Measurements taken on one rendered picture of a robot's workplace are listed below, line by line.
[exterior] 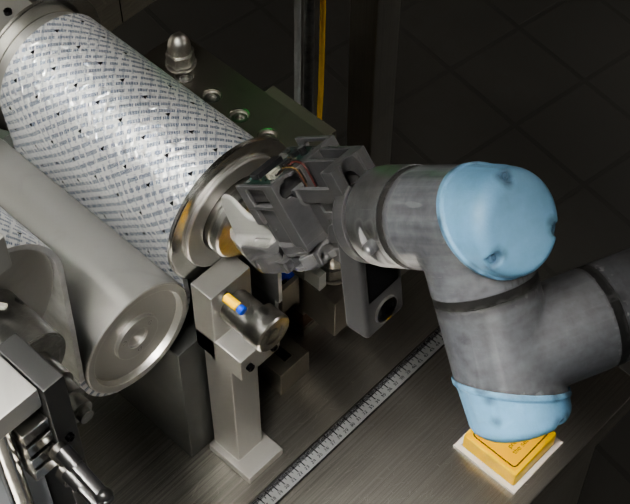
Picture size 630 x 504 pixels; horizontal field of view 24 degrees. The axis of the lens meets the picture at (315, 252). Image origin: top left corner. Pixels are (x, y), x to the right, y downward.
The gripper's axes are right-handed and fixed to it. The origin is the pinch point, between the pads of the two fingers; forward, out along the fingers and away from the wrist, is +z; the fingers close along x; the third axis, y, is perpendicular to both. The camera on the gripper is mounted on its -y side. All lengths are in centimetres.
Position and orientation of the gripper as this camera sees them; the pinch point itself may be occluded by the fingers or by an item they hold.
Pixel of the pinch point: (253, 231)
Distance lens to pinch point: 124.6
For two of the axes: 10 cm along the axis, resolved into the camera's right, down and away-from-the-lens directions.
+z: -5.6, -0.4, 8.3
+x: -6.9, 5.9, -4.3
